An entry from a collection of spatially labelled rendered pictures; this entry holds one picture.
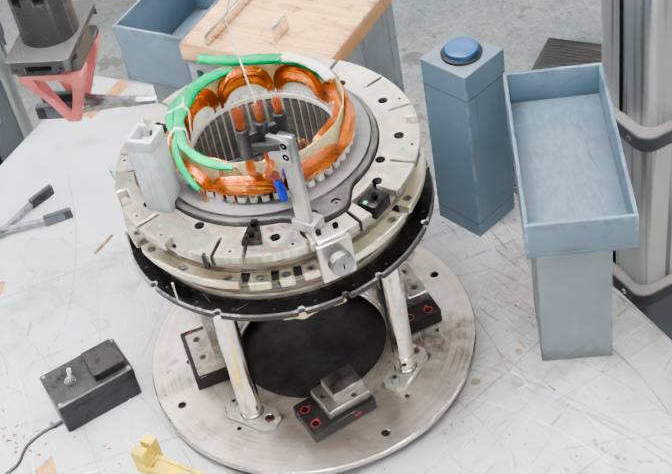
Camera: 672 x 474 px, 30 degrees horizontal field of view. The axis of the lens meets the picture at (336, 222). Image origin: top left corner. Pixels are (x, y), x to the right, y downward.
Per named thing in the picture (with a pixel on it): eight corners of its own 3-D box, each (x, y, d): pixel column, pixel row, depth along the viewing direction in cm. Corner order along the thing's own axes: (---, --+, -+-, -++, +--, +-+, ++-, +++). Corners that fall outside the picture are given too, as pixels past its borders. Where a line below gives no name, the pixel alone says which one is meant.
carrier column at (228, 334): (239, 421, 141) (197, 294, 127) (248, 404, 143) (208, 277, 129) (258, 426, 141) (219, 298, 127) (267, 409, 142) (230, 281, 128)
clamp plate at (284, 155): (291, 165, 113) (285, 141, 111) (268, 159, 114) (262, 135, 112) (294, 162, 113) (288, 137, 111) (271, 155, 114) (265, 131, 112)
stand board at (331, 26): (182, 59, 153) (178, 43, 152) (258, -23, 165) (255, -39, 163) (325, 87, 145) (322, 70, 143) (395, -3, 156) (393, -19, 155)
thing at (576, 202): (635, 405, 138) (638, 215, 118) (536, 413, 139) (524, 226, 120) (603, 248, 156) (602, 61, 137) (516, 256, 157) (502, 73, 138)
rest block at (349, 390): (311, 396, 141) (308, 384, 139) (351, 373, 142) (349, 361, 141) (330, 420, 138) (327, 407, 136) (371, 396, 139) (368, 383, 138)
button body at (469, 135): (480, 237, 160) (464, 78, 144) (439, 215, 165) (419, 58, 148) (515, 207, 164) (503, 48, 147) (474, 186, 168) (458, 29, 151)
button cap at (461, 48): (463, 66, 145) (462, 59, 144) (437, 54, 147) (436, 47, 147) (485, 49, 147) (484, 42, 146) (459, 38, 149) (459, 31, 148)
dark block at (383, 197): (358, 213, 122) (355, 197, 121) (373, 197, 124) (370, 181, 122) (376, 220, 121) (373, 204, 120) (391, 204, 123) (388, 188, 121)
